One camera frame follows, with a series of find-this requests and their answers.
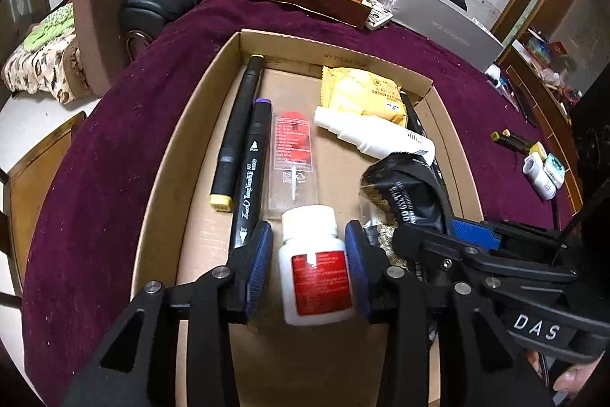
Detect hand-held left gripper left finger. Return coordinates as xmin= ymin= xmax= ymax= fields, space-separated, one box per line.
xmin=62 ymin=220 xmax=275 ymax=407

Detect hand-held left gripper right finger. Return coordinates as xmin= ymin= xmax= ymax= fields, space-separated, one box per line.
xmin=344 ymin=220 xmax=554 ymax=407

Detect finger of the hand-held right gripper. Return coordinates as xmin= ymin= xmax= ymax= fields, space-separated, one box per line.
xmin=449 ymin=219 xmax=502 ymax=252
xmin=393 ymin=225 xmax=483 ymax=280

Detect white bottle red label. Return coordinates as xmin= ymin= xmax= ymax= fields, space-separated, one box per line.
xmin=278 ymin=205 xmax=356 ymax=328

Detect black snack packet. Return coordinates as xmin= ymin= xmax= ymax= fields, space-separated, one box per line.
xmin=360 ymin=152 xmax=459 ymax=267

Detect white cylindrical container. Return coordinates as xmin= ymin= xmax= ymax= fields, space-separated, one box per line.
xmin=522 ymin=155 xmax=556 ymax=201

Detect cardboard box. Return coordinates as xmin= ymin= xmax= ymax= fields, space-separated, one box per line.
xmin=130 ymin=28 xmax=487 ymax=407

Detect black marker purple cap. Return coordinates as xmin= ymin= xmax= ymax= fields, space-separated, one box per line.
xmin=229 ymin=98 xmax=274 ymax=255

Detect black marker olive cap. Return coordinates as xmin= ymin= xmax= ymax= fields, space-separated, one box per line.
xmin=491 ymin=130 xmax=544 ymax=156

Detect teal tissue pack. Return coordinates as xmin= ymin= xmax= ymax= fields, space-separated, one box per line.
xmin=543 ymin=153 xmax=569 ymax=189

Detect clear plastic case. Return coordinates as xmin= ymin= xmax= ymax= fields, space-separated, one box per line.
xmin=268 ymin=111 xmax=321 ymax=223

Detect black marker dark cap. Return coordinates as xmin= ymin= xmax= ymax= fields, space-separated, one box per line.
xmin=500 ymin=129 xmax=544 ymax=150

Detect white glue tube red label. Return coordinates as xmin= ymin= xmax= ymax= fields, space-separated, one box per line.
xmin=313 ymin=106 xmax=437 ymax=167

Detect black marker yellow cap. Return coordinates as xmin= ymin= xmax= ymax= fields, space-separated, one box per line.
xmin=209 ymin=54 xmax=266 ymax=213

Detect yellow cracker packet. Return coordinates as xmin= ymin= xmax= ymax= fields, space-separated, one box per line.
xmin=318 ymin=66 xmax=407 ymax=126

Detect person's right hand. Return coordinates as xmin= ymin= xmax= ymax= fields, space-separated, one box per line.
xmin=527 ymin=350 xmax=599 ymax=396

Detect black phone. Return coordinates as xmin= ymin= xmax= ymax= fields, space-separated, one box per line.
xmin=515 ymin=91 xmax=540 ymax=127

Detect wooden sideboard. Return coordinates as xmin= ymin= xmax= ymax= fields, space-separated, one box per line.
xmin=496 ymin=40 xmax=588 ymax=217

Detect colourful boxes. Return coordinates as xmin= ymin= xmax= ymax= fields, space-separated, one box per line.
xmin=524 ymin=37 xmax=570 ymax=64

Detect grey shoe box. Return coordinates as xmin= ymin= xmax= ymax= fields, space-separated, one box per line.
xmin=379 ymin=0 xmax=506 ymax=74

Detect wooden side table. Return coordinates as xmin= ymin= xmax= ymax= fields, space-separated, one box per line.
xmin=10 ymin=111 xmax=87 ymax=307

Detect white remote control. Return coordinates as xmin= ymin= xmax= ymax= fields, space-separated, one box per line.
xmin=365 ymin=2 xmax=394 ymax=31

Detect floral blanket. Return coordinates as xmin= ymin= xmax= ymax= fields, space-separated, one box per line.
xmin=0 ymin=2 xmax=91 ymax=105

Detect brown upholstered chair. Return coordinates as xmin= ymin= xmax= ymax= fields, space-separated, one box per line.
xmin=64 ymin=0 xmax=200 ymax=99

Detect green cloth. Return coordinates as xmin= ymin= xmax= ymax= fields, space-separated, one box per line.
xmin=24 ymin=2 xmax=74 ymax=52

